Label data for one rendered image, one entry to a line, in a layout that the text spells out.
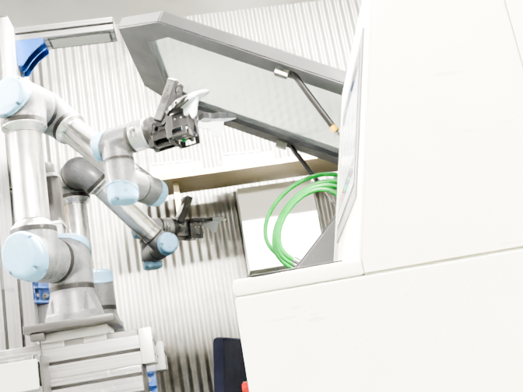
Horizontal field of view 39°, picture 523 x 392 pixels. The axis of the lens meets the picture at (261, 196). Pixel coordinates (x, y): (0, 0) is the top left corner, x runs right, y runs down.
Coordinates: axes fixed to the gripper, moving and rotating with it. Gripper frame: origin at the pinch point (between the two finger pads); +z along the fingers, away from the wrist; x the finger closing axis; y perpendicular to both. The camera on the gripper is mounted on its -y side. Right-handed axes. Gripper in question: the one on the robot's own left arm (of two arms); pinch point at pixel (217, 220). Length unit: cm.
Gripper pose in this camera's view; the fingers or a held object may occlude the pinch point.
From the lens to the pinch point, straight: 291.5
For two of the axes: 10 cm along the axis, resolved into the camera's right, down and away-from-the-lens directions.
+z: 8.6, -0.1, 5.2
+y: 1.0, 9.9, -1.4
